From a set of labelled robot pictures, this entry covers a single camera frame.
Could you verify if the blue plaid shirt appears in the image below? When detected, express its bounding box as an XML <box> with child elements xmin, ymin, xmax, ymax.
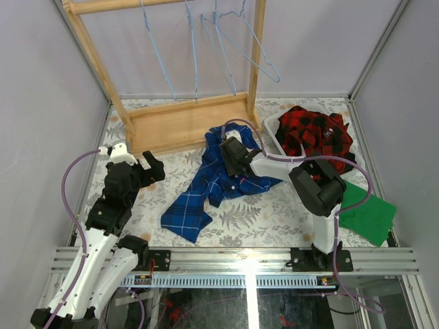
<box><xmin>161</xmin><ymin>127</ymin><xmax>281</xmax><ymax>243</ymax></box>

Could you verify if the red plaid shirt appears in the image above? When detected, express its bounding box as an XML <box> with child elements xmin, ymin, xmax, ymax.
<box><xmin>276</xmin><ymin>105</ymin><xmax>354</xmax><ymax>172</ymax></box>

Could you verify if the black shirt wire hanger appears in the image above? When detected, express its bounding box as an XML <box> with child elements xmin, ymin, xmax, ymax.
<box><xmin>201</xmin><ymin>1</ymin><xmax>237</xmax><ymax>96</ymax></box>

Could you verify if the light blue wire hanger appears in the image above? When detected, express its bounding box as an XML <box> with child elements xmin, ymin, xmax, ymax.
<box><xmin>212</xmin><ymin>0</ymin><xmax>281</xmax><ymax>83</ymax></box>

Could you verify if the blue shirt wire hanger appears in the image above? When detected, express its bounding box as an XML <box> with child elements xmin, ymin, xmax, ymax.
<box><xmin>140</xmin><ymin>0</ymin><xmax>176</xmax><ymax>101</ymax></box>

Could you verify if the red shirt wire hanger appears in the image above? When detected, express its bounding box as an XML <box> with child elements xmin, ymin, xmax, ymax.
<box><xmin>184</xmin><ymin>0</ymin><xmax>199</xmax><ymax>102</ymax></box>

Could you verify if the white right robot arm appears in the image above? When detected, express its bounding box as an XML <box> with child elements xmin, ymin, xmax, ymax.
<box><xmin>220</xmin><ymin>136</ymin><xmax>346</xmax><ymax>271</ymax></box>

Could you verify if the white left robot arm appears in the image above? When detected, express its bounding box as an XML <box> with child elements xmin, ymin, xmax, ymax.
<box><xmin>30</xmin><ymin>143</ymin><xmax>165</xmax><ymax>328</ymax></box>

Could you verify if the white plastic basket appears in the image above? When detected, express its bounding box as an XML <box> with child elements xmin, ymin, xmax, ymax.
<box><xmin>263</xmin><ymin>109</ymin><xmax>365</xmax><ymax>179</ymax></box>

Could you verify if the wooden clothes rack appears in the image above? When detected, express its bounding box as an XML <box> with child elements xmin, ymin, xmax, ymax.
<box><xmin>62</xmin><ymin>1</ymin><xmax>265</xmax><ymax>155</ymax></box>

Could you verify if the green cloth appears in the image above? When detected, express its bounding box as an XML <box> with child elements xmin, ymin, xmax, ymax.
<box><xmin>339</xmin><ymin>195</ymin><xmax>396</xmax><ymax>247</ymax></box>

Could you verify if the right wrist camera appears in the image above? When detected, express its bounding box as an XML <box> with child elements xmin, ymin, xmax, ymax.
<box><xmin>223</xmin><ymin>130</ymin><xmax>242</xmax><ymax>143</ymax></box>

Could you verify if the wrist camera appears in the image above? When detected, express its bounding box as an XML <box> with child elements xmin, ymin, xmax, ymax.
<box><xmin>223</xmin><ymin>130</ymin><xmax>242</xmax><ymax>143</ymax></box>
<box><xmin>98</xmin><ymin>142</ymin><xmax>137</xmax><ymax>166</ymax></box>

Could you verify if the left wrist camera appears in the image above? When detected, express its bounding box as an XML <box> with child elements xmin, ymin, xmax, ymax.
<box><xmin>98</xmin><ymin>142</ymin><xmax>137</xmax><ymax>166</ymax></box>

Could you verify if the aluminium mounting rail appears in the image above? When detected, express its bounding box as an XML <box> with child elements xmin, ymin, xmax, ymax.
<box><xmin>51</xmin><ymin>245</ymin><xmax>421</xmax><ymax>289</ymax></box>

